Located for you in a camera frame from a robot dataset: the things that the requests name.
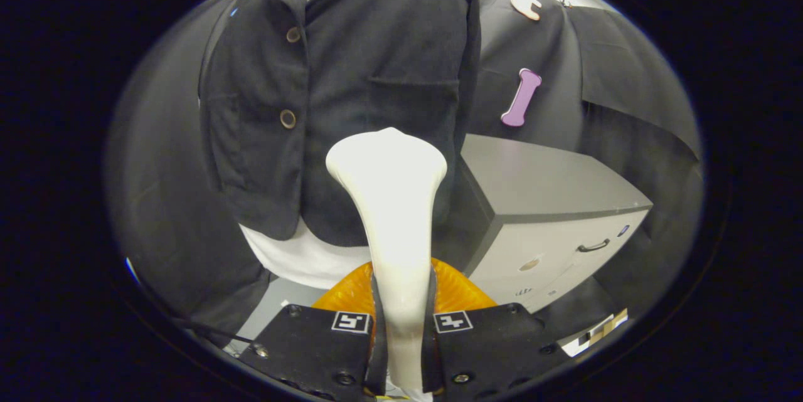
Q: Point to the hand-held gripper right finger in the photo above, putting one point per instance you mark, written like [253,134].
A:
[430,370]

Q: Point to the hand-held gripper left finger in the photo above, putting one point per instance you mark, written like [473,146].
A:
[376,370]

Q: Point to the white garment steamer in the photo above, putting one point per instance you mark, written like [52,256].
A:
[392,201]

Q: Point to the black suit jacket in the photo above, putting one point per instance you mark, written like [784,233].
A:
[376,57]

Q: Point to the white box with black part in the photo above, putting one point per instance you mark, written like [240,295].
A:
[590,336]

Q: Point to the grey cabinet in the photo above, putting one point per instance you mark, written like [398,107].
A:
[546,195]

